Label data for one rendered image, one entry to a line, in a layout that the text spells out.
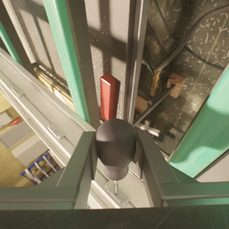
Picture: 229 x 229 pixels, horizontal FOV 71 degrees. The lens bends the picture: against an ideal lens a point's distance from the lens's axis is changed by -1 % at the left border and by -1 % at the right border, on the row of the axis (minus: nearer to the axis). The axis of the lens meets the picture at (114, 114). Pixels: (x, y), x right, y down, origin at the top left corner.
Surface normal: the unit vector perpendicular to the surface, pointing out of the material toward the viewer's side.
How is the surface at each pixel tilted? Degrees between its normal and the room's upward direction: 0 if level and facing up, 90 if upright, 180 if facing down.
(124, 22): 0
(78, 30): 90
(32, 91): 90
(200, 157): 0
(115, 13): 0
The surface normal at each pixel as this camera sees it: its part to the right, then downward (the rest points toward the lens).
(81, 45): 0.73, 0.54
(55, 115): -0.01, -0.62
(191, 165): -0.69, 0.57
